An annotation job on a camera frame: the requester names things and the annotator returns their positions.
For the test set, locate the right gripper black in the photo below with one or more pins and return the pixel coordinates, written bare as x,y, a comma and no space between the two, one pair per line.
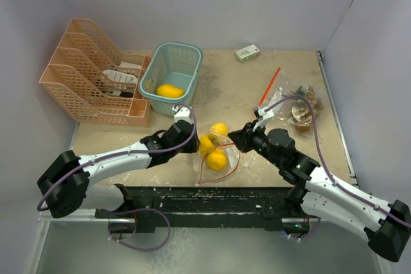
242,138

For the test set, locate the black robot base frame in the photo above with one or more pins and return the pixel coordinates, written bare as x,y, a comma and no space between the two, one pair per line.
147,208

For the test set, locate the orange mesh file organizer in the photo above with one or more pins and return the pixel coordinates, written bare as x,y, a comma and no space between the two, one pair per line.
75,78

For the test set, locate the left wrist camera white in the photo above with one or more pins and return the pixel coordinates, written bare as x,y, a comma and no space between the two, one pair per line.
182,113

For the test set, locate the yellow fake fruit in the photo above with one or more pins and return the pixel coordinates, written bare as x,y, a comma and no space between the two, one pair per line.
169,91
217,160
206,144
219,129

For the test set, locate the small green white box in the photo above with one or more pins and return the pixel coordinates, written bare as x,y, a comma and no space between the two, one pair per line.
247,53

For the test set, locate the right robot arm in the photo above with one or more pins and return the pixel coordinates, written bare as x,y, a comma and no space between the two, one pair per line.
383,225

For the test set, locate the clear zip bag red seal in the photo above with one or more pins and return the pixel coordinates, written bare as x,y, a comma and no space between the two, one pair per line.
208,176

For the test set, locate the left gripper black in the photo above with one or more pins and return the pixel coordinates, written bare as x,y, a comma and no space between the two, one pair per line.
192,148

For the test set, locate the aluminium rail frame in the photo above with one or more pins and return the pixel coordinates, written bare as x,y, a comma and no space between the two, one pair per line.
384,265

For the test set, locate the teal plastic basket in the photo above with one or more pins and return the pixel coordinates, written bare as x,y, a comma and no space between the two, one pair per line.
173,63

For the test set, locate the clear bag of mushrooms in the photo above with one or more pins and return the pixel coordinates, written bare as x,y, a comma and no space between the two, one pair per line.
294,112

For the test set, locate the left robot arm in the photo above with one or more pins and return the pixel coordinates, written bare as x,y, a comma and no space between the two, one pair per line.
67,182

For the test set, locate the white papers in organizer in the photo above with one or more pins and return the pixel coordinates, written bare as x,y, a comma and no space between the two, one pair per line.
120,76

